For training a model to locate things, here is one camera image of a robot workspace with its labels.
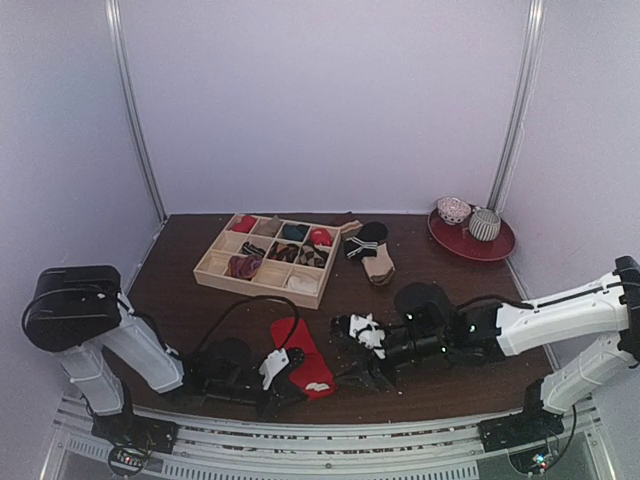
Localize beige green-toed sock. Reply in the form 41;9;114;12
361;243;395;286

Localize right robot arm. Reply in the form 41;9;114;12
330;256;639;442

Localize rolled red white sock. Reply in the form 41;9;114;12
309;228;333;247

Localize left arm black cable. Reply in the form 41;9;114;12
192;295;301;361

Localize red round tray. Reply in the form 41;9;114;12
427;210;516;262

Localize rolled red sock in box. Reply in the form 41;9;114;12
231;215;257;234

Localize maroon striped sock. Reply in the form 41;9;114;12
330;211;363;238

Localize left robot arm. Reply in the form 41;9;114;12
21;265;309;444

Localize rolled black striped sock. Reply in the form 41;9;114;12
241;241;266;257

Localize brown beige argyle sock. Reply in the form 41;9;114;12
298;243;329;269

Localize rolled beige sock in box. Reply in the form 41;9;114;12
252;216;282;238

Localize striped ceramic mug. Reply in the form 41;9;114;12
469;207;502;242

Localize black white-striped sock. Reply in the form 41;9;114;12
344;221;388;261

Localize left aluminium frame post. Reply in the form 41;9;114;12
105;0;168;225

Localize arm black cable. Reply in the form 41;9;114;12
459;294;536;314
192;295;301;361

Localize right aluminium frame post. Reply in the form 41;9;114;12
487;0;546;213

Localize aluminium front rail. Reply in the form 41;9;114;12
36;396;624;479

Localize rolled purple orange sock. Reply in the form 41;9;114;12
227;254;263;281

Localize wooden compartment organizer box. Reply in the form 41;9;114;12
193;214;341;310

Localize patterned ceramic bowl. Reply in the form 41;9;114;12
437;196;472;225

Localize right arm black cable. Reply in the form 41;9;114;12
459;294;536;314

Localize aluminium frame post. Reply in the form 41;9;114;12
487;0;546;213
105;0;168;225

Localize rolled dark patterned sock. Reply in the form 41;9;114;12
267;241;300;263

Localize rolled teal sock in box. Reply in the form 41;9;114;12
281;224;309;242

